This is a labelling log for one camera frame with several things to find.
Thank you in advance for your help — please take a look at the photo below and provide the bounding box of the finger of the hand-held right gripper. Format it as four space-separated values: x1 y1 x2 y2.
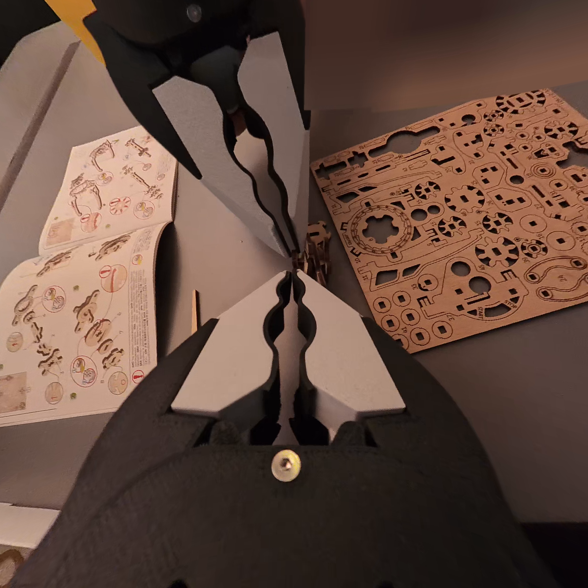
152 75 296 257
238 31 311 252

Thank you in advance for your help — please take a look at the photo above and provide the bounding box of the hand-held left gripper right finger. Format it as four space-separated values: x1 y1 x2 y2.
288 270 407 445

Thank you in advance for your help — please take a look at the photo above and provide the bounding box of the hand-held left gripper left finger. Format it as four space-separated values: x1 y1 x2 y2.
171 271 295 445

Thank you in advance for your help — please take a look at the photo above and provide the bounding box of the wooden model assembly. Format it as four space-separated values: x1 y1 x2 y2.
290 220 332 285

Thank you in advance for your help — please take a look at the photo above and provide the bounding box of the laser-cut wooden parts sheet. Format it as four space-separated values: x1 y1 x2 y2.
310 89 588 354

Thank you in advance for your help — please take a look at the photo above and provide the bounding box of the yellow plastic bin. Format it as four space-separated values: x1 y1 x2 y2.
43 0 106 65

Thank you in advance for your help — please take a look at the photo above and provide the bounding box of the illustrated instruction booklet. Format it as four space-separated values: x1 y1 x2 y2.
0 125 179 428

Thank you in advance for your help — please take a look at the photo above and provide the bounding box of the white cardboard box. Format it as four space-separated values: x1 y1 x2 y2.
0 502 62 552

